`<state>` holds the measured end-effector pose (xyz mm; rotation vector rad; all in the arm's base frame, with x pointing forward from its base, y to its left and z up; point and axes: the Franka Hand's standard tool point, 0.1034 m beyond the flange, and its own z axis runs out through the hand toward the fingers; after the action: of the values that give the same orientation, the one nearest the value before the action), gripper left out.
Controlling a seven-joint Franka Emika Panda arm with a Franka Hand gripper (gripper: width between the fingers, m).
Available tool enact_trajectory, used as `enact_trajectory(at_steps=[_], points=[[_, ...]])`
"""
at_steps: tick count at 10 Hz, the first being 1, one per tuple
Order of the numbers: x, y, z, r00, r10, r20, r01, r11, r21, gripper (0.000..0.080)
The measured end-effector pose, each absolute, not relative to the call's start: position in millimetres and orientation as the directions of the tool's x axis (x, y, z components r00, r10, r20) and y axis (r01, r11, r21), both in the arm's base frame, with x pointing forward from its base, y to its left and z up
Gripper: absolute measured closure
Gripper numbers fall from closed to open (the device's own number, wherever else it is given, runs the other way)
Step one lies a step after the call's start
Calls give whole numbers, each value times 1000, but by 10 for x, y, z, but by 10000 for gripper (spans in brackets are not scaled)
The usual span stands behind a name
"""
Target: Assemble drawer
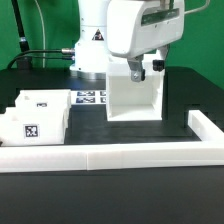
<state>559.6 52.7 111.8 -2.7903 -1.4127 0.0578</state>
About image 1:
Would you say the white drawer cabinet frame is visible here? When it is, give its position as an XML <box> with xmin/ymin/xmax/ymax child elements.
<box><xmin>106</xmin><ymin>53</ymin><xmax>165</xmax><ymax>121</ymax></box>

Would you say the white thin cable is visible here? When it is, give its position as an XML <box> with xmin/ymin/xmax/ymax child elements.
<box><xmin>33</xmin><ymin>0</ymin><xmax>47</xmax><ymax>69</ymax></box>

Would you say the white drawer box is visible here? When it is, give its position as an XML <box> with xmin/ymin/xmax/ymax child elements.
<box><xmin>0</xmin><ymin>107</ymin><xmax>67</xmax><ymax>146</ymax></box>
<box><xmin>15</xmin><ymin>89</ymin><xmax>71</xmax><ymax>118</ymax></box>

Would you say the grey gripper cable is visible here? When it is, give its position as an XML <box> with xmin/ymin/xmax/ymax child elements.
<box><xmin>184</xmin><ymin>0</ymin><xmax>212</xmax><ymax>16</ymax></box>

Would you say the white U-shaped boundary wall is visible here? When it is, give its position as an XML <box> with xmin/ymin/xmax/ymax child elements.
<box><xmin>0</xmin><ymin>110</ymin><xmax>224</xmax><ymax>173</ymax></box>

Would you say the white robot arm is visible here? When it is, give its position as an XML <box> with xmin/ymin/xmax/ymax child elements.
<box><xmin>71</xmin><ymin>0</ymin><xmax>185</xmax><ymax>82</ymax></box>

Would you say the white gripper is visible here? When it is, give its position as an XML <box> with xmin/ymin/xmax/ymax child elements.
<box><xmin>107</xmin><ymin>0</ymin><xmax>185</xmax><ymax>82</ymax></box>

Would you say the white fiducial marker sheet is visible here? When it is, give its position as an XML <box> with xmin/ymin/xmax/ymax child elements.
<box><xmin>71</xmin><ymin>90</ymin><xmax>106</xmax><ymax>105</ymax></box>

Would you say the black pole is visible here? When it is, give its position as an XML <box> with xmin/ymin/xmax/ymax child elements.
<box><xmin>11</xmin><ymin>0</ymin><xmax>32</xmax><ymax>70</ymax></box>

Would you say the black cable with metal connector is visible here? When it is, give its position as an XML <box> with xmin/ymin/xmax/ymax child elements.
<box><xmin>6</xmin><ymin>48</ymin><xmax>76</xmax><ymax>70</ymax></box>

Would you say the white front drawer box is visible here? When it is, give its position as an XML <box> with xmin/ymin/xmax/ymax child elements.
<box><xmin>0</xmin><ymin>107</ymin><xmax>67</xmax><ymax>146</ymax></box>

